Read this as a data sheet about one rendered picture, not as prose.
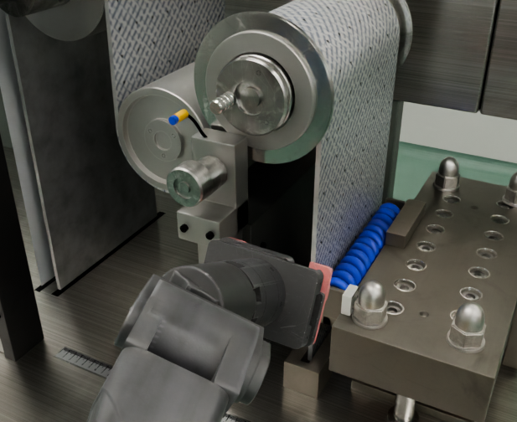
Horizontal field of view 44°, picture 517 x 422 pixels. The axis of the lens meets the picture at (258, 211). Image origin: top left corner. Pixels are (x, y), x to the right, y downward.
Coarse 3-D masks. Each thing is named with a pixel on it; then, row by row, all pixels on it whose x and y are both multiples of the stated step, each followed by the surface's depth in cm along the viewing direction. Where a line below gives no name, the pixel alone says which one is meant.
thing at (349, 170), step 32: (384, 96) 77; (352, 128) 69; (384, 128) 80; (320, 160) 62; (352, 160) 71; (384, 160) 84; (320, 192) 64; (352, 192) 74; (320, 224) 67; (352, 224) 78; (320, 256) 69
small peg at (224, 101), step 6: (222, 96) 59; (228, 96) 59; (234, 96) 60; (210, 102) 59; (216, 102) 58; (222, 102) 58; (228, 102) 59; (234, 102) 60; (210, 108) 59; (216, 108) 58; (222, 108) 58; (228, 108) 60; (216, 114) 59
